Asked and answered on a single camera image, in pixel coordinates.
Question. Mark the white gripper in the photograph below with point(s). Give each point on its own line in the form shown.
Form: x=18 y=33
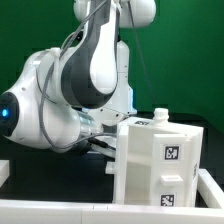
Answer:
x=105 y=145

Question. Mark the white cabinet box body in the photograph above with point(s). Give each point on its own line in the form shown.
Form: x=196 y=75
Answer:
x=133 y=162

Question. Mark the white cabinet door panel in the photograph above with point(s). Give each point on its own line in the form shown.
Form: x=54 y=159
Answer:
x=174 y=168

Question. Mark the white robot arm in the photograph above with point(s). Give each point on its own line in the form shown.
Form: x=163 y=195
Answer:
x=66 y=96

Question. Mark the white left border rail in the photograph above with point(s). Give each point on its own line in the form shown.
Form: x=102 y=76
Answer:
x=4 y=171

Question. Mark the white border rail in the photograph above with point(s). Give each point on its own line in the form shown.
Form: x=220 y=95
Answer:
x=4 y=171
x=210 y=191
x=33 y=212

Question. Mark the white right border rail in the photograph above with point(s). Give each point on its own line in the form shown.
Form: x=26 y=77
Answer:
x=210 y=191

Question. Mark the white front border rail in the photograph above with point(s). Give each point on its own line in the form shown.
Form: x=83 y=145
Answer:
x=33 y=212

